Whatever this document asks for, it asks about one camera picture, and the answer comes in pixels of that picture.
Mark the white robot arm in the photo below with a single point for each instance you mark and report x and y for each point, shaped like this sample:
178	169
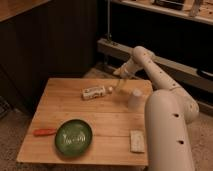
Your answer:
168	110

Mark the white sponge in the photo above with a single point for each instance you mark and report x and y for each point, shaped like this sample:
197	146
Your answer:
137	141

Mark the white upside-down cup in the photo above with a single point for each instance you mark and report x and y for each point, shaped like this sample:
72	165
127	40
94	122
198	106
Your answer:
135	99

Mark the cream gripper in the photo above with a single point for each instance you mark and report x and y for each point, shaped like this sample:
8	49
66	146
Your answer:
121	71

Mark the metal shelf rack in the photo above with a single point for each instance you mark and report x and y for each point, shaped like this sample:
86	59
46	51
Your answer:
183	48

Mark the white labelled bottle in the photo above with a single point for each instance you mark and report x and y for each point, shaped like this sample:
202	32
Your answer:
96	92

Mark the orange carrot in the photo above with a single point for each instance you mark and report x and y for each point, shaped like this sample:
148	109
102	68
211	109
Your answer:
44	132

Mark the wooden table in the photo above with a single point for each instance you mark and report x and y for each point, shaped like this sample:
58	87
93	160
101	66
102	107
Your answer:
110	119

